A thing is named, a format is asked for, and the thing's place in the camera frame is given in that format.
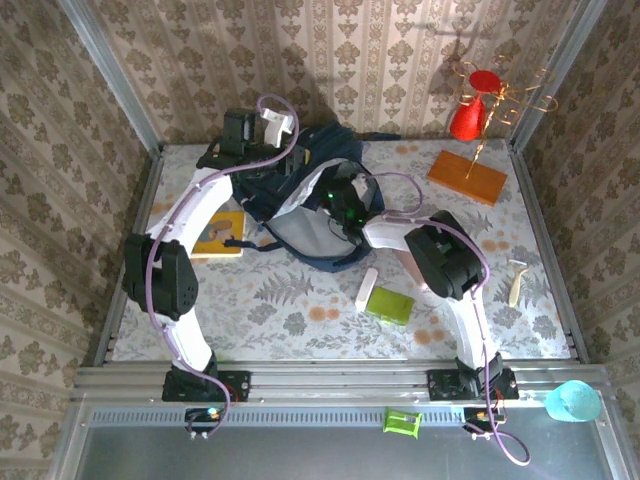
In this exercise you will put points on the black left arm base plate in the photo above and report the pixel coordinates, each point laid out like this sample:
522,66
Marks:
237,385

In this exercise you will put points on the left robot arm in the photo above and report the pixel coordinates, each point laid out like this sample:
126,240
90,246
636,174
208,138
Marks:
170,280

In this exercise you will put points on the red cone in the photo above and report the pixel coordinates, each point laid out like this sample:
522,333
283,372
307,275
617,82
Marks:
465,122

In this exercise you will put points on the lime green box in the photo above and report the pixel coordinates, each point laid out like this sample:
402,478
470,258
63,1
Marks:
390,306

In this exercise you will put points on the red disc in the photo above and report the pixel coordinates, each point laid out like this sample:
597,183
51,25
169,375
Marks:
484,81

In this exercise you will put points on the aluminium mounting rail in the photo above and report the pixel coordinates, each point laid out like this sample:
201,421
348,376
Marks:
340,380

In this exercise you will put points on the yellow picture book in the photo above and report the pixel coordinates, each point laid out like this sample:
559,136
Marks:
220,235

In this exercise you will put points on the grey metal shelf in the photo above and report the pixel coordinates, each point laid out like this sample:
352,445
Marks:
320,455

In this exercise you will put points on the cream razor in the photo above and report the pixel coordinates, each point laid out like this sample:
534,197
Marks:
516,290

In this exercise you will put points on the aluminium frame post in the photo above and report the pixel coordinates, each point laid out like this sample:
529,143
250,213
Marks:
115,85
550,85

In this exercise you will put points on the left connector board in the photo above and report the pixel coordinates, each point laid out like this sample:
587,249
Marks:
200,415

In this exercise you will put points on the cyan cup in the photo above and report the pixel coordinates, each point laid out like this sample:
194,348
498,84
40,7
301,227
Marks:
575,402

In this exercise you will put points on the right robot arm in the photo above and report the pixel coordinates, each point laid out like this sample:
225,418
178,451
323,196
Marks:
445,255

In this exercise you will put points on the lime green clip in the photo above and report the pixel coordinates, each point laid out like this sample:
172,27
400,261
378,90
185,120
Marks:
400,424

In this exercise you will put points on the navy blue backpack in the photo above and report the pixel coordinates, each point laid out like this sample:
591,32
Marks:
320,250

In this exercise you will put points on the white oblong case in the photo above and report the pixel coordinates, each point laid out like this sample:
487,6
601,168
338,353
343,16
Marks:
366,290

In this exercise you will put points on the right connector board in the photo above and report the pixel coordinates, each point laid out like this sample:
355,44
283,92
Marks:
475,416

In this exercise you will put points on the orange wooden base block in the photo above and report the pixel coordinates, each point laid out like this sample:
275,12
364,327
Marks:
465,180

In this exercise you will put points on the connector board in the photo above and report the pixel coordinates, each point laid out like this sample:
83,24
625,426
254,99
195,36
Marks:
200,415
475,416

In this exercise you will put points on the aluminium side rail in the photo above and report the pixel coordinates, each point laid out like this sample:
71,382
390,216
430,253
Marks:
536,215
148,192

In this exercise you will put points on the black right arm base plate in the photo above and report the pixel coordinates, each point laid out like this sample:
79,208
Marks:
442,385

